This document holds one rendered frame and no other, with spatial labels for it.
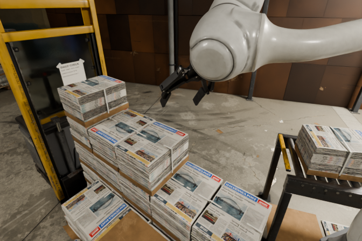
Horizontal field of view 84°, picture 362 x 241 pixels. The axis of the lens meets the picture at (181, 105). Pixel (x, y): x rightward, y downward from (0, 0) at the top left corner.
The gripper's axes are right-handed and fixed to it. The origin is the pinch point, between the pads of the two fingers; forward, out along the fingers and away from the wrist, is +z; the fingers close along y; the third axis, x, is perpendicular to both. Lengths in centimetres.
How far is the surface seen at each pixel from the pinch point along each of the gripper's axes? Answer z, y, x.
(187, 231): 62, -17, 37
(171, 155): 55, -19, -3
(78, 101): 63, 27, -52
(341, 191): 31, -109, 50
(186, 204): 61, -21, 25
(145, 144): 58, -6, -13
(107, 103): 70, 8, -56
